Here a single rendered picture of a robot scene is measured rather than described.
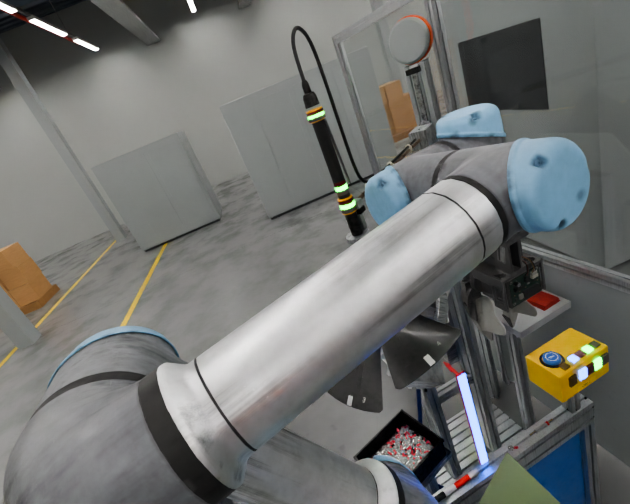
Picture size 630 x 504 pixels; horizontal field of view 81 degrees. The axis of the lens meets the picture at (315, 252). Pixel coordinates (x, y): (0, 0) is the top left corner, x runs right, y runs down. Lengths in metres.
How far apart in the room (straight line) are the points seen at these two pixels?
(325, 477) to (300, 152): 6.22
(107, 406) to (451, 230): 0.26
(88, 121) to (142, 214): 5.88
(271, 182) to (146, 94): 7.54
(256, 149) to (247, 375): 6.27
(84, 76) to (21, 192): 4.16
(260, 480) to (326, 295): 0.25
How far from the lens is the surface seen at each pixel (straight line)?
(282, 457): 0.46
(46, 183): 14.53
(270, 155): 6.49
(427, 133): 1.51
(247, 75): 13.14
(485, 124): 0.49
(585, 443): 1.43
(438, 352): 1.04
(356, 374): 1.29
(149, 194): 8.33
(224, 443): 0.25
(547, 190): 0.33
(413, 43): 1.57
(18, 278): 8.97
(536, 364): 1.13
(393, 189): 0.41
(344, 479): 0.52
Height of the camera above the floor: 1.88
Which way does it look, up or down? 23 degrees down
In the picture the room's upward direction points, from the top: 22 degrees counter-clockwise
